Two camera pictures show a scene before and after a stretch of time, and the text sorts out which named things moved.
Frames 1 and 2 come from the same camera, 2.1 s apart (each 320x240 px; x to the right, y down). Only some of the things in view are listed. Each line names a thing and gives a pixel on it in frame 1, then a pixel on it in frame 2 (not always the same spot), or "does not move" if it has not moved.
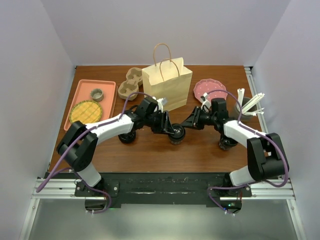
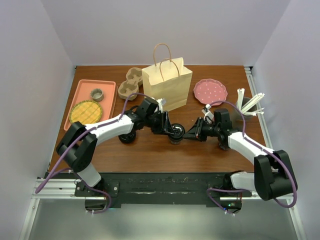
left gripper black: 160,129 does not move
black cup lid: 179,130 does not move
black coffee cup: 176,140 does not move
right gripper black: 193,120 -> 194,133
